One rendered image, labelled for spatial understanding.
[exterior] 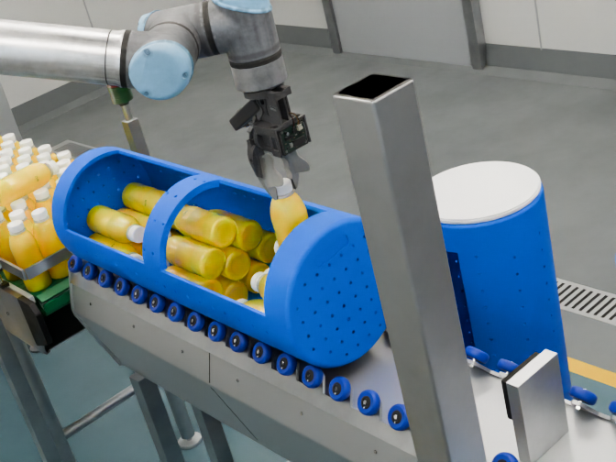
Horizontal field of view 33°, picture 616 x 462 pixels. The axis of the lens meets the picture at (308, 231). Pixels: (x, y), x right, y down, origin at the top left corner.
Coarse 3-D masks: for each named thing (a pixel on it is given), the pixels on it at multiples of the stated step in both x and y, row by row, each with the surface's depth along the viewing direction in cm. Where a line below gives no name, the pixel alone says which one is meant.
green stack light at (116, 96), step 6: (108, 90) 296; (114, 90) 295; (120, 90) 295; (126, 90) 296; (114, 96) 296; (120, 96) 295; (126, 96) 296; (132, 96) 298; (114, 102) 297; (120, 102) 296; (126, 102) 297
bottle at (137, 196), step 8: (128, 184) 247; (136, 184) 246; (144, 184) 246; (128, 192) 245; (136, 192) 243; (144, 192) 241; (152, 192) 239; (160, 192) 239; (128, 200) 245; (136, 200) 242; (144, 200) 240; (152, 200) 238; (136, 208) 244; (144, 208) 240; (152, 208) 238
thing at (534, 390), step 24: (528, 360) 161; (552, 360) 159; (504, 384) 158; (528, 384) 156; (552, 384) 161; (528, 408) 158; (552, 408) 162; (528, 432) 159; (552, 432) 164; (528, 456) 161
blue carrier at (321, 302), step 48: (96, 192) 249; (192, 192) 211; (240, 192) 225; (144, 240) 212; (288, 240) 183; (336, 240) 184; (192, 288) 202; (288, 288) 179; (336, 288) 186; (288, 336) 182; (336, 336) 189
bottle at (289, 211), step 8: (272, 200) 187; (280, 200) 186; (288, 200) 186; (296, 200) 186; (272, 208) 187; (280, 208) 186; (288, 208) 185; (296, 208) 186; (304, 208) 188; (272, 216) 187; (280, 216) 186; (288, 216) 186; (296, 216) 186; (304, 216) 188; (272, 224) 189; (280, 224) 187; (288, 224) 186; (296, 224) 187; (280, 232) 188; (288, 232) 187; (280, 240) 189
